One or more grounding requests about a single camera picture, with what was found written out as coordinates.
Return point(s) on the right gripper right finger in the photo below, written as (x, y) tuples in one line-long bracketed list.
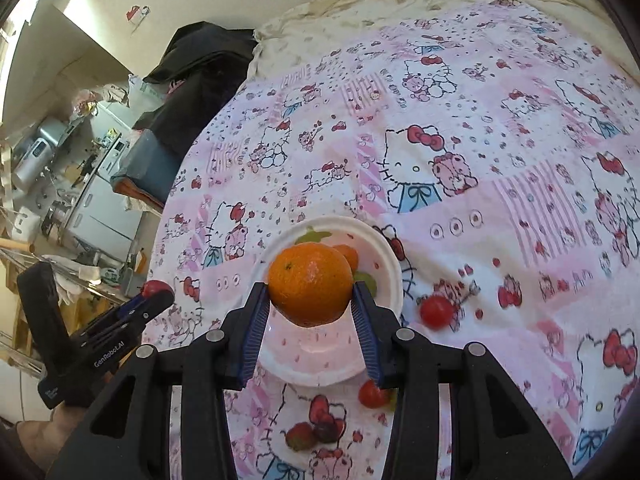
[(375, 328)]

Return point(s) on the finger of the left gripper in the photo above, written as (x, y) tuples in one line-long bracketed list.
[(132, 304), (145, 312)]

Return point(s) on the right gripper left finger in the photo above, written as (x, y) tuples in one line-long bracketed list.
[(244, 329)]

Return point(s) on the large orange tangerine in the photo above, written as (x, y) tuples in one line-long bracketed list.
[(310, 284)]

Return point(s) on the dark purple grape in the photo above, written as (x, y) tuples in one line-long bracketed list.
[(329, 429)]

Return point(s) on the red strawberry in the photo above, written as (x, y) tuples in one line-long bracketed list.
[(301, 437)]

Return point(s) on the left hand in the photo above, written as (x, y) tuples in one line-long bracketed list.
[(43, 440)]

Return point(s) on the green grape in plate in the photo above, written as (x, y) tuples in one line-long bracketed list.
[(368, 280)]

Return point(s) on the white paper plate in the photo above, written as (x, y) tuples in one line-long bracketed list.
[(327, 354)]

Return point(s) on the red cherry tomato far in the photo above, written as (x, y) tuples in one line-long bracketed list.
[(436, 312)]

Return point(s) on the red cherry tomato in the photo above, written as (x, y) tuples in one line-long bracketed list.
[(373, 397), (436, 312)]

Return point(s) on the red cherry tomato near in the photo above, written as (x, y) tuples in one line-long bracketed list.
[(373, 397)]

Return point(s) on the small orange in plate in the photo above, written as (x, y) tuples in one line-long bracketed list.
[(350, 254)]

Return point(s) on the white refrigerator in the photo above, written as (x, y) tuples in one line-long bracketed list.
[(99, 219)]

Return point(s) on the blue orange cushion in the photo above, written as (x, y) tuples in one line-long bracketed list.
[(147, 172)]

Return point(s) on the pink Hello Kitty bedsheet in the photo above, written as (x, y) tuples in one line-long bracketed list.
[(495, 149)]

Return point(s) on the black clothes pile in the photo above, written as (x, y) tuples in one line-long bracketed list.
[(202, 67)]

